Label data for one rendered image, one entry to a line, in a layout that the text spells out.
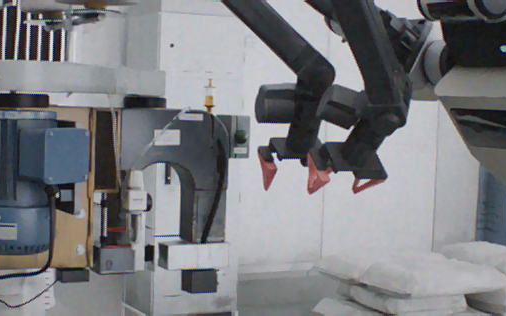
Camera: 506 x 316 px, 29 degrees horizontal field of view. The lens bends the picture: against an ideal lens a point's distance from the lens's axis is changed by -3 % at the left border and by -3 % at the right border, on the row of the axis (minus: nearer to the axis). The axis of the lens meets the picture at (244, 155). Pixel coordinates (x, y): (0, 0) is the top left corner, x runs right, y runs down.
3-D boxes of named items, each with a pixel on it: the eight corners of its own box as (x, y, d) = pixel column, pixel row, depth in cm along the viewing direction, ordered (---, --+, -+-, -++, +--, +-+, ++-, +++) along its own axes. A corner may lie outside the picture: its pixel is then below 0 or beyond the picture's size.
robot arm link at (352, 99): (402, 124, 161) (410, 83, 165) (337, 97, 159) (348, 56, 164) (372, 157, 171) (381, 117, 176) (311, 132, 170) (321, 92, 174)
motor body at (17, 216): (66, 256, 172) (69, 111, 171) (-18, 258, 165) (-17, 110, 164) (41, 243, 186) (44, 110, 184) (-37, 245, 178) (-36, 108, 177)
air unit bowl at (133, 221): (143, 244, 195) (144, 213, 195) (129, 245, 193) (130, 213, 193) (137, 242, 198) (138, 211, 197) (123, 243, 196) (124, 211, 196)
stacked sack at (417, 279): (515, 294, 472) (517, 264, 471) (407, 305, 440) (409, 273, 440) (459, 280, 509) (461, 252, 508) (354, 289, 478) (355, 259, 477)
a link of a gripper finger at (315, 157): (291, 177, 181) (312, 142, 175) (325, 177, 185) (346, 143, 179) (304, 207, 177) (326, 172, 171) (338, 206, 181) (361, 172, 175)
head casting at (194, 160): (227, 242, 210) (232, 99, 208) (116, 246, 198) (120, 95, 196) (168, 225, 236) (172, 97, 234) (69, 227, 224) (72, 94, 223)
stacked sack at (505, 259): (568, 281, 506) (570, 253, 505) (508, 288, 485) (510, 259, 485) (484, 263, 565) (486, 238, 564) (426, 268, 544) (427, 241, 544)
